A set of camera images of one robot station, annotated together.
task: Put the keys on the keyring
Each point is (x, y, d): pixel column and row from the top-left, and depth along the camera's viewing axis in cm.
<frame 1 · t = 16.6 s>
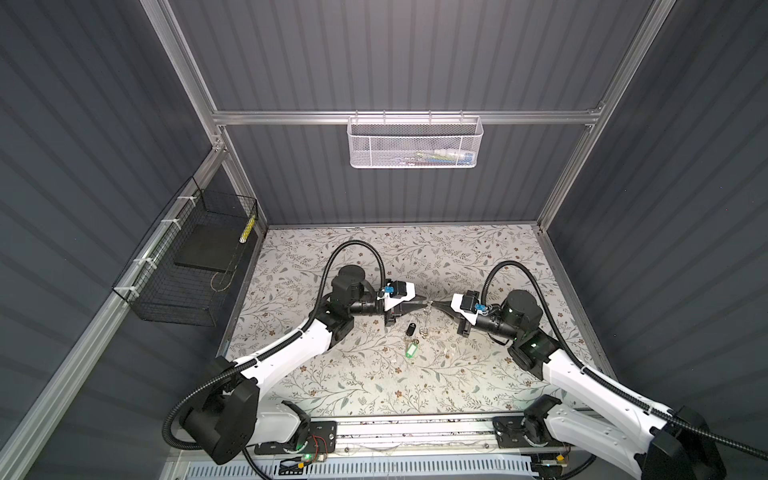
left hand: (425, 298, 71), fingers closed
right hand: (439, 303, 71), fingers closed
black key fob: (411, 329, 94), on the table

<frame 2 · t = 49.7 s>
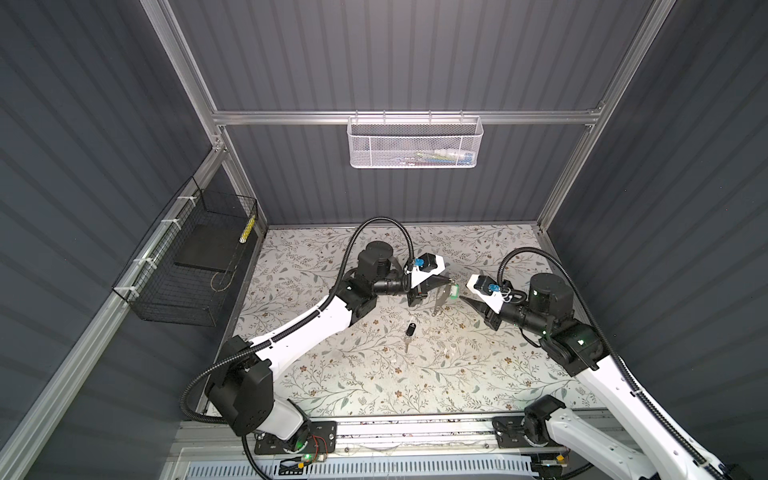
left hand: (448, 276, 70), fingers closed
right hand: (472, 290, 69), fingers open
the named things where they were.

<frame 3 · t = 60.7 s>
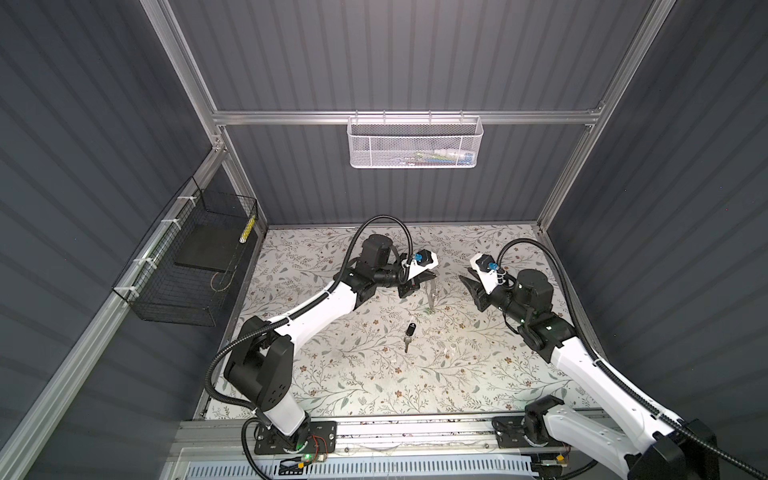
left hand: (433, 272, 79), fingers closed
right hand: (471, 273, 76), fingers open
the named things where they were.

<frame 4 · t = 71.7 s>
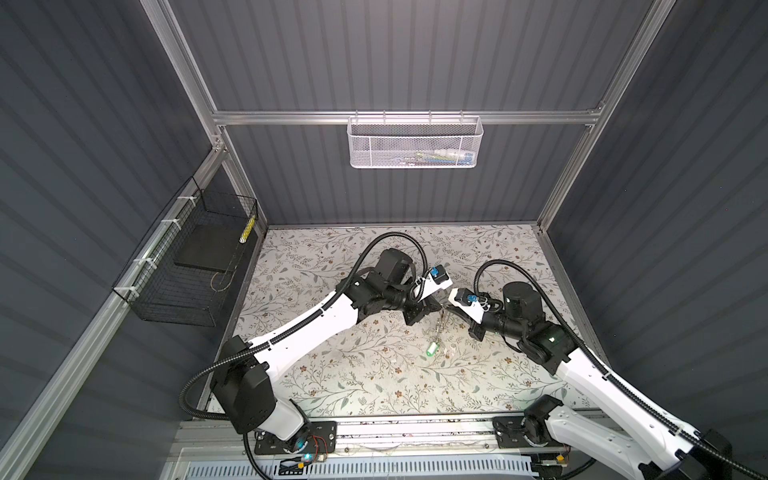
left hand: (440, 305, 73), fingers closed
right hand: (455, 306, 74), fingers closed
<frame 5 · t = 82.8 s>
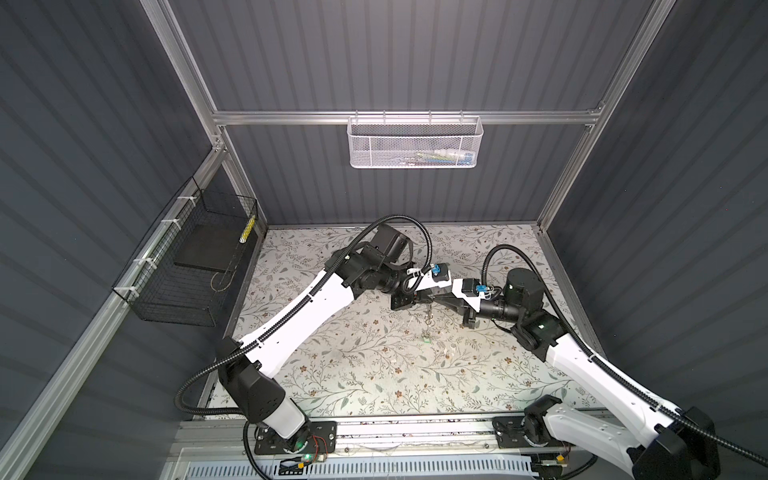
left hand: (429, 291, 70), fingers closed
right hand: (440, 298, 70), fingers closed
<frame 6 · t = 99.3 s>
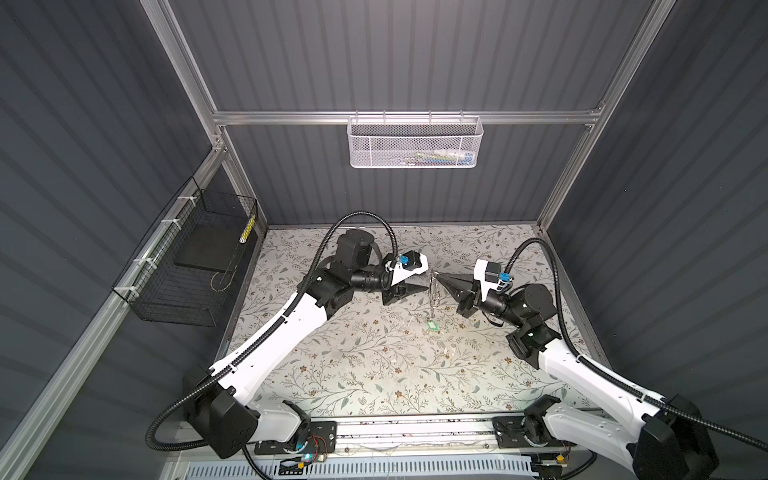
left hand: (423, 275, 68), fingers open
right hand: (442, 280, 65), fingers closed
